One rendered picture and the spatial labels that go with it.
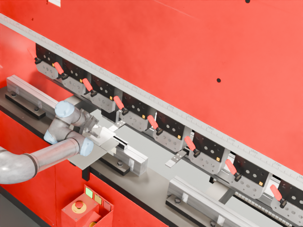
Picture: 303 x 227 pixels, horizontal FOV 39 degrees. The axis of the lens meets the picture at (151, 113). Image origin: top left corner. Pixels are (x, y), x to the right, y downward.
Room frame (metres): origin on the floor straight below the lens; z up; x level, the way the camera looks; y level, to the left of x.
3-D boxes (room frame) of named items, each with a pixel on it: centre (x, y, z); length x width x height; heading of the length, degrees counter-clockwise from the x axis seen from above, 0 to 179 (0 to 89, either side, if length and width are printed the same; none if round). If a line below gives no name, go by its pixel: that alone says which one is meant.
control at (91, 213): (1.38, 0.24, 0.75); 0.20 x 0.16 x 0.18; 57
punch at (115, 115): (1.73, 0.21, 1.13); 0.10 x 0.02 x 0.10; 58
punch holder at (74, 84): (1.85, 0.40, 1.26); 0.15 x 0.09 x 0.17; 58
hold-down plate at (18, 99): (2.01, 0.75, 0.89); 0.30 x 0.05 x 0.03; 58
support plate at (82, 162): (1.61, 0.29, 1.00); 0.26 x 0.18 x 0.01; 148
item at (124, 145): (1.72, 0.19, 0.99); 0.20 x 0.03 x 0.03; 58
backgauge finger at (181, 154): (1.66, -0.19, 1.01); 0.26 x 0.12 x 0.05; 148
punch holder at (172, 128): (1.53, -0.11, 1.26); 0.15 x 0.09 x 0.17; 58
